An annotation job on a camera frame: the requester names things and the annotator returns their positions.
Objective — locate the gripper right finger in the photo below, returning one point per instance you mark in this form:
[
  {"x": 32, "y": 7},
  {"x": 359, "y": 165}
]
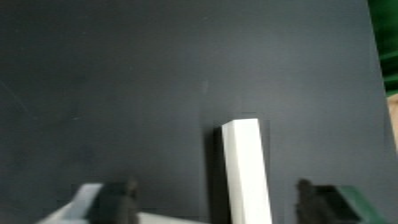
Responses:
[{"x": 333, "y": 204}]

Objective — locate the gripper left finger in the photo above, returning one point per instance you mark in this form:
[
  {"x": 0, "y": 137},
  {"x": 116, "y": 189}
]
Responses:
[{"x": 103, "y": 205}]

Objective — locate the white cabinet body box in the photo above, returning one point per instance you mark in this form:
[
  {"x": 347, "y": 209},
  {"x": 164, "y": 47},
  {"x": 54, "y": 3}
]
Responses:
[{"x": 245, "y": 172}]

